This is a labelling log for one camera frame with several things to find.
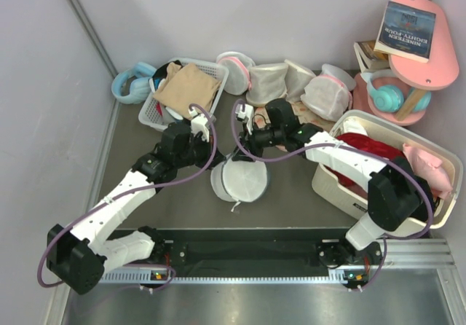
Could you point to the pink zipper mesh bag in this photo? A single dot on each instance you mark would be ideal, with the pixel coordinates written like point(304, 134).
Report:
point(329, 94)

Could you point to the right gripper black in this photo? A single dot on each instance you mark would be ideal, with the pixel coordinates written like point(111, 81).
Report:
point(250, 144)

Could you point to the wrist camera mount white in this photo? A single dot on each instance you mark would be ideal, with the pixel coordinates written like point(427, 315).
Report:
point(245, 113)
point(201, 123)

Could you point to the stack of books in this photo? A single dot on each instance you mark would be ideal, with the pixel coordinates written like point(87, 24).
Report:
point(370, 60)

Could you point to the cream plastic bin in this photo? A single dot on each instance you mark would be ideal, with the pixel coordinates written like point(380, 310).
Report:
point(350, 198)

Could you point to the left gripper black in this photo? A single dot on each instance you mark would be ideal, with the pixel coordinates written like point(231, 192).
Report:
point(218, 158)

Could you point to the teal headphones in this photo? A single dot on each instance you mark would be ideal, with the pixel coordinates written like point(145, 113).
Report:
point(387, 98)

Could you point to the pink patterned round bag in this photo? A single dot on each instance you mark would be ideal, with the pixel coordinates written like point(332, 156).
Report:
point(304, 114)

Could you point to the pink trimmed mesh bag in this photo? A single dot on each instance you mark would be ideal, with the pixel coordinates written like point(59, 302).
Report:
point(238, 65)

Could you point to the beige folded garment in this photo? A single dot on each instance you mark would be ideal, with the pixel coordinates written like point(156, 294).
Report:
point(185, 85)

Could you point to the Nineteen Eighty-Four blue book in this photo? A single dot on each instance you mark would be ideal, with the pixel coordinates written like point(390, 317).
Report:
point(406, 32)

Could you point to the pink two-tier shelf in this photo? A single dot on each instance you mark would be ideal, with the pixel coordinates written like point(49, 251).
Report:
point(417, 81)

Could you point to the pink garment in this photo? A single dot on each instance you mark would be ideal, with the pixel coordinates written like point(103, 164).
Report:
point(429, 167)

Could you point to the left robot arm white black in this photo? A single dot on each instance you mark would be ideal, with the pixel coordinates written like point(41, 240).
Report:
point(81, 253)

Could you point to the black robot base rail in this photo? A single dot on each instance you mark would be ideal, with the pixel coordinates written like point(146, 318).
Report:
point(259, 252)

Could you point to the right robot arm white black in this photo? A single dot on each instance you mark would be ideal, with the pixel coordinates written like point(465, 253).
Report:
point(394, 191)

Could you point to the red garment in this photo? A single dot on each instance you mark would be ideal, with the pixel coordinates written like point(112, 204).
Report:
point(367, 144)

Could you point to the grey plastic laundry basket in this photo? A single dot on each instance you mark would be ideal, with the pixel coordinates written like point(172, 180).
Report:
point(149, 114)

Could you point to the white mesh laundry bag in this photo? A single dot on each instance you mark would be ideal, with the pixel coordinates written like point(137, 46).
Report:
point(238, 182)

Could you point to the cream flat mesh bag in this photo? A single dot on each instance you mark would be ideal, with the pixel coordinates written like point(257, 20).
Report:
point(296, 79)

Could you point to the beige mesh laundry bag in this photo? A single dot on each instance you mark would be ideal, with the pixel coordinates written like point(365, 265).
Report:
point(267, 83)

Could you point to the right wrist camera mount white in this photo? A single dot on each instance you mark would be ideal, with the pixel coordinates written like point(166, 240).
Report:
point(245, 113)

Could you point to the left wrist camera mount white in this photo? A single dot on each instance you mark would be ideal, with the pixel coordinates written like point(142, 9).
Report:
point(201, 123)

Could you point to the light blue headphones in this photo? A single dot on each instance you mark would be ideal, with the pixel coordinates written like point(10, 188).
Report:
point(133, 85)

